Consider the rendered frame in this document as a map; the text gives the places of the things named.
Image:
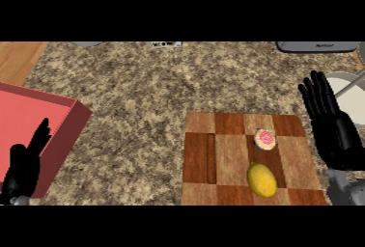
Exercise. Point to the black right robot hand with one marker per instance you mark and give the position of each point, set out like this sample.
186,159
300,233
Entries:
333,128

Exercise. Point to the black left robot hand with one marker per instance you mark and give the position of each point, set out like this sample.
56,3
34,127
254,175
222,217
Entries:
22,167

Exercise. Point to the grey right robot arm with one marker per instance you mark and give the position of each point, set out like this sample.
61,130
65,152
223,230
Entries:
345,188

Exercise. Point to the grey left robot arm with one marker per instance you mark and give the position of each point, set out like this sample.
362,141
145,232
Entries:
19,201

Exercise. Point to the checkered wooden cutting board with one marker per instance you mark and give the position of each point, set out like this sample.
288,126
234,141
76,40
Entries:
247,159

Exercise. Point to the yellow lemon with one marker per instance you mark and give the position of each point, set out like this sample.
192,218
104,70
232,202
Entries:
262,180

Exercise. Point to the red box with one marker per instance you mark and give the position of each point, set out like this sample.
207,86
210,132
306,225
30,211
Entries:
33,128

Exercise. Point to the pink frosted cupcake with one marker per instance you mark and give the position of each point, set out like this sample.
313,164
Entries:
265,139

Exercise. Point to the grey rounded object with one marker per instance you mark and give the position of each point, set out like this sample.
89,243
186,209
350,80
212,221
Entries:
89,43

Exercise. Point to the small grey panel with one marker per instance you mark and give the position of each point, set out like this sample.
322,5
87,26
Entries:
166,44

